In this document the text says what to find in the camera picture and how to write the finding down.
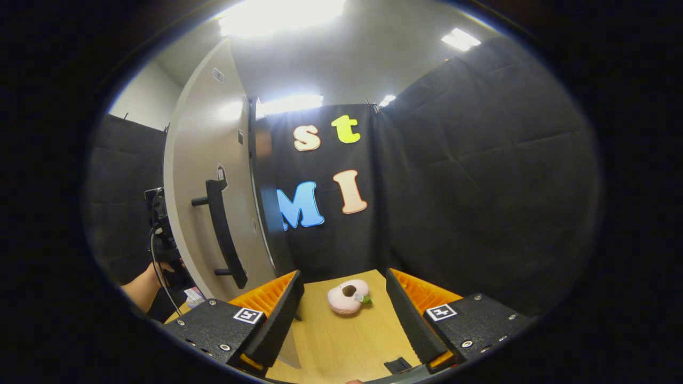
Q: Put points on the black backdrop cloth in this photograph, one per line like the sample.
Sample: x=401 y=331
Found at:
x=480 y=186

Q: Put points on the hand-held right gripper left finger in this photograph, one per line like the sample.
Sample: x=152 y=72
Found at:
x=283 y=314

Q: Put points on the white cabinet door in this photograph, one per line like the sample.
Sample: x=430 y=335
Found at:
x=205 y=138

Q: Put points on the ceiling light panel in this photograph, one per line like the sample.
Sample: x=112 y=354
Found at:
x=388 y=100
x=460 y=39
x=283 y=16
x=291 y=104

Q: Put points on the pink plush toy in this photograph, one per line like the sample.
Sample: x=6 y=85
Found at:
x=341 y=301

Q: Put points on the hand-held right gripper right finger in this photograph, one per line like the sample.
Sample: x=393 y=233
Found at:
x=408 y=320

